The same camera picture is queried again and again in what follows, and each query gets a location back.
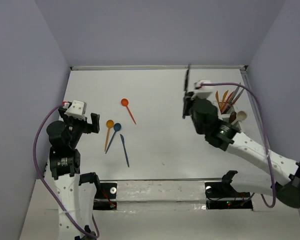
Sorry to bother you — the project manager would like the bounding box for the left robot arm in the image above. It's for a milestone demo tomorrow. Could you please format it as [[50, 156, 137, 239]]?
[[46, 107, 101, 240]]

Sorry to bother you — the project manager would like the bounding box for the pink-handle metal knife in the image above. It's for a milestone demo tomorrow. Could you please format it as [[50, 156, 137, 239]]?
[[229, 84, 241, 105]]

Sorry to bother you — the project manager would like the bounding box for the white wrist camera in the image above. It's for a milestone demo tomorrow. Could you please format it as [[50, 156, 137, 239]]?
[[191, 79, 214, 100], [62, 100, 87, 121]]

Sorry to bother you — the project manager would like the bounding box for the beige plastic spoon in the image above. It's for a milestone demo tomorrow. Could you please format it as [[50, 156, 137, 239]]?
[[231, 111, 248, 125]]

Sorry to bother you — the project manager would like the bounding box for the patterned-handle metal knife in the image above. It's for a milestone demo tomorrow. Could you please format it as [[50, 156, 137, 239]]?
[[183, 63, 191, 94]]

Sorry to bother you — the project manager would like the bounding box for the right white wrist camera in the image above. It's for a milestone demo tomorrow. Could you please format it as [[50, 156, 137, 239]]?
[[191, 79, 214, 100]]

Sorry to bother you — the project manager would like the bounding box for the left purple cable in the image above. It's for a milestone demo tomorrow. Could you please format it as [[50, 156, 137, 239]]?
[[33, 103, 101, 240]]

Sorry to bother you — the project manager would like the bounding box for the black-handle metal knife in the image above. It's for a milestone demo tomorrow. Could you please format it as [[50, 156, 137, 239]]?
[[228, 88, 245, 108]]

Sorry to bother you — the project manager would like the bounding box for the orange knife in holder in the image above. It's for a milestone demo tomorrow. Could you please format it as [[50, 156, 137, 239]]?
[[215, 91, 220, 106]]

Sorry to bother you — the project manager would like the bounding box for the white two-compartment utensil holder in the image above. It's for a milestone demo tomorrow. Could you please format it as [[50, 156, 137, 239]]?
[[212, 100, 243, 131]]

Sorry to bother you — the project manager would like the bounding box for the dark brown wooden spoon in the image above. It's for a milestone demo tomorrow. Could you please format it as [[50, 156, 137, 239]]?
[[228, 111, 237, 124]]

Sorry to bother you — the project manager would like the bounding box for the yellow-orange plastic knife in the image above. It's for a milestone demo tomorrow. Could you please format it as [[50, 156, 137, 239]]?
[[220, 90, 229, 111]]

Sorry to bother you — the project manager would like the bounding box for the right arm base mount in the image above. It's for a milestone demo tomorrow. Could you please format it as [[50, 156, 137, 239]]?
[[204, 170, 253, 210]]

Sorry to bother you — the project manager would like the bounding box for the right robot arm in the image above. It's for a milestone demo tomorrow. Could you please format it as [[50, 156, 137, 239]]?
[[182, 91, 300, 209]]

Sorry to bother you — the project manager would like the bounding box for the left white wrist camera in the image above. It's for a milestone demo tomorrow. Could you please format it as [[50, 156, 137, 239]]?
[[62, 100, 87, 121]]

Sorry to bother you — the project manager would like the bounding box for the blue plastic spoon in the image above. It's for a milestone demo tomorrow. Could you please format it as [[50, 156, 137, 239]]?
[[105, 122, 122, 153]]

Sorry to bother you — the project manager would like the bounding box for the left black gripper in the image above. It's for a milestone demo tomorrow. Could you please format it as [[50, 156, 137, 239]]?
[[59, 106, 100, 147]]

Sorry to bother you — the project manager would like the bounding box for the orange-red plastic spoon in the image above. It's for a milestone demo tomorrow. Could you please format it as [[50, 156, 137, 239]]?
[[120, 98, 137, 125]]

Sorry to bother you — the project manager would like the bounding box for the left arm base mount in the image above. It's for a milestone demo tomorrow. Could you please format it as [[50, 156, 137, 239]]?
[[93, 181, 118, 211]]

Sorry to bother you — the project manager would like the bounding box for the orange-red plastic knife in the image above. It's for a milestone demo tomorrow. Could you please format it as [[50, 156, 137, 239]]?
[[223, 91, 234, 111]]

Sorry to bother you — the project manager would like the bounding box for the yellow-orange plastic spoon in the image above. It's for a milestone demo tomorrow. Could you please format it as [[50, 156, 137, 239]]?
[[104, 119, 115, 151]]

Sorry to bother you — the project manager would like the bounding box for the teal plastic knife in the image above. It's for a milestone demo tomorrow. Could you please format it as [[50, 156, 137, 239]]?
[[120, 134, 130, 168]]

